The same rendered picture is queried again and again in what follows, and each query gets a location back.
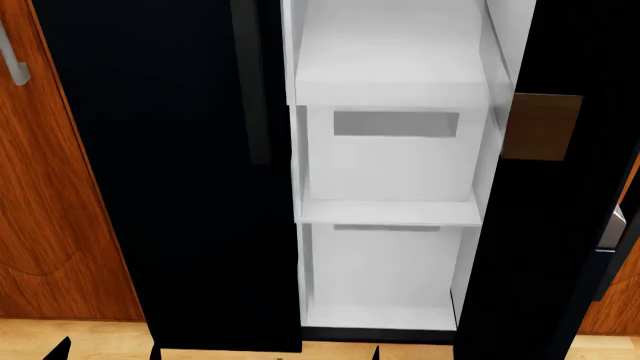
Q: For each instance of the white fridge shelf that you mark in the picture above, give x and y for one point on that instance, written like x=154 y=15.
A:
x=390 y=213

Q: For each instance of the wooden cabinet panel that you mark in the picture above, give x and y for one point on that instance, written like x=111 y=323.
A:
x=617 y=311

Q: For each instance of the black open fridge door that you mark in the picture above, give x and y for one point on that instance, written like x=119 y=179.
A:
x=545 y=232

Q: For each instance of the brown square door panel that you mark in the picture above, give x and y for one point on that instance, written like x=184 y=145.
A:
x=542 y=127

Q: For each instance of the white plain fridge drawer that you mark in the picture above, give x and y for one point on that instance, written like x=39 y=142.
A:
x=385 y=266

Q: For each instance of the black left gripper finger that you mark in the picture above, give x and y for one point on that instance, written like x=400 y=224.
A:
x=156 y=354
x=61 y=350

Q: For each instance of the wooden cabinet door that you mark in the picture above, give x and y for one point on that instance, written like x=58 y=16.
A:
x=45 y=195

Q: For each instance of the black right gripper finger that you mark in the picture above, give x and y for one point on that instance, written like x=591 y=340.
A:
x=377 y=354

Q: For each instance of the white drawer with grey slot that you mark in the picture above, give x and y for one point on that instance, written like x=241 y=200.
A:
x=390 y=165

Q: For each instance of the white fridge interior body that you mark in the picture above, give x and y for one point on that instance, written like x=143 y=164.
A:
x=385 y=45

